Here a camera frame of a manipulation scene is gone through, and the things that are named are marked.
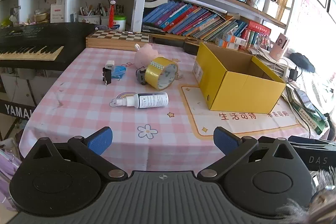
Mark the white pen holder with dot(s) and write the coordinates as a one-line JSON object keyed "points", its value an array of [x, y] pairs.
{"points": [[105, 19], [89, 19]]}

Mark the flat lying smartphone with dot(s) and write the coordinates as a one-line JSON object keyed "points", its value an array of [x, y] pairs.
{"points": [[304, 100]]}

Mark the pink checked desktop tablecloth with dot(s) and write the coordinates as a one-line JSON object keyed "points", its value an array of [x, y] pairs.
{"points": [[78, 108]]}

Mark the orange and white medicine box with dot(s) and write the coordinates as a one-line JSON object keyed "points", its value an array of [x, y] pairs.
{"points": [[235, 39], [227, 44]]}

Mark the pink tumbler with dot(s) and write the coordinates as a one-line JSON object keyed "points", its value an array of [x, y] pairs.
{"points": [[279, 45]]}

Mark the wooden chessboard box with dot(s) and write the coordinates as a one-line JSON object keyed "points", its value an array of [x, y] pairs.
{"points": [[118, 36]]}

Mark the yellow tape roll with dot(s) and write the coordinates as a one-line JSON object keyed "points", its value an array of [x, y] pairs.
{"points": [[153, 74]]}

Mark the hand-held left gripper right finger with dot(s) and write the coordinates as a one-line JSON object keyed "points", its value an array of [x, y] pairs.
{"points": [[223, 138]]}

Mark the black power adapter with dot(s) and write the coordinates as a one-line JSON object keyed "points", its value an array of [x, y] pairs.
{"points": [[294, 74]]}

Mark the pink plush toy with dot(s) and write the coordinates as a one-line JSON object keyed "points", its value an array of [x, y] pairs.
{"points": [[144, 54]]}

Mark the row of tan spine books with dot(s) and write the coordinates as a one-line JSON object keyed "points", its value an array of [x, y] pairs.
{"points": [[282, 6]]}

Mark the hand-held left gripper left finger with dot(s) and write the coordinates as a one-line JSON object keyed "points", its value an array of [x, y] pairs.
{"points": [[101, 138]]}

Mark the white spray bottle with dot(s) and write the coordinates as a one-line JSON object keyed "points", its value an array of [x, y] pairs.
{"points": [[151, 100]]}

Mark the pile of papers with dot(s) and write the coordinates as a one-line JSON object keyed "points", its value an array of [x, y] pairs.
{"points": [[270, 62]]}

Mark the black binder clip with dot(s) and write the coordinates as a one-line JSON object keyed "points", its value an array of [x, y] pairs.
{"points": [[106, 74]]}

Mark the white charger cube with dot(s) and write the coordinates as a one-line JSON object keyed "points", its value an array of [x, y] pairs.
{"points": [[110, 65]]}

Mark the white square pen cup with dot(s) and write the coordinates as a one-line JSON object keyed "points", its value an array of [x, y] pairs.
{"points": [[271, 8]]}

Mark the white box red label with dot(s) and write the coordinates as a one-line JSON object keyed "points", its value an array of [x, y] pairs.
{"points": [[57, 14]]}

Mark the black electronic keyboard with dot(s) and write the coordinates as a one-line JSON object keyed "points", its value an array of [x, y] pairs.
{"points": [[39, 35]]}

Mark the white jar green lid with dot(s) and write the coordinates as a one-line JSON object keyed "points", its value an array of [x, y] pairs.
{"points": [[120, 23]]}

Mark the lilac plastic bag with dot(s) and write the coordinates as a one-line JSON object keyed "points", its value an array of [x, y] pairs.
{"points": [[9, 174]]}

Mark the black stapler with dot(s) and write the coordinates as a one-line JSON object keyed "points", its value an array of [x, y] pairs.
{"points": [[153, 29]]}

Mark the yellow cardboard box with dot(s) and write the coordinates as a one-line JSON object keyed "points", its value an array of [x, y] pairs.
{"points": [[244, 92]]}

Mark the black hat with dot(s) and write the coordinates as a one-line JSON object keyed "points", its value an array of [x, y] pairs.
{"points": [[302, 61]]}

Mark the red tassel pendant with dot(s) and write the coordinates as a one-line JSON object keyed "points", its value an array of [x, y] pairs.
{"points": [[112, 16]]}

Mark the white mesh pen cup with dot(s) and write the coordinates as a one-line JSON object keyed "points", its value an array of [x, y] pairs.
{"points": [[257, 2]]}

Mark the wall poster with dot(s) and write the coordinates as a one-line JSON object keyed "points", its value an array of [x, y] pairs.
{"points": [[307, 12]]}

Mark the small blue packet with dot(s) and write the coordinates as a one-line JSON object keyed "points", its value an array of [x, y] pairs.
{"points": [[119, 71]]}

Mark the red book box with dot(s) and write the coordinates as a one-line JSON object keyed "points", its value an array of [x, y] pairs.
{"points": [[260, 27]]}

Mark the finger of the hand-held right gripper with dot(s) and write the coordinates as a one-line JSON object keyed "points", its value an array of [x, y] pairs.
{"points": [[309, 140]]}

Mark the black printed board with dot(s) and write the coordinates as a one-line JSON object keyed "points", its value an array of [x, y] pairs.
{"points": [[15, 109]]}

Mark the row of leaning blue books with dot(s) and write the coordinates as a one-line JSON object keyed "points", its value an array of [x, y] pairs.
{"points": [[183, 16]]}

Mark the thick green book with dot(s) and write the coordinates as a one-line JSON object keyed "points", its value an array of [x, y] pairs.
{"points": [[311, 120]]}

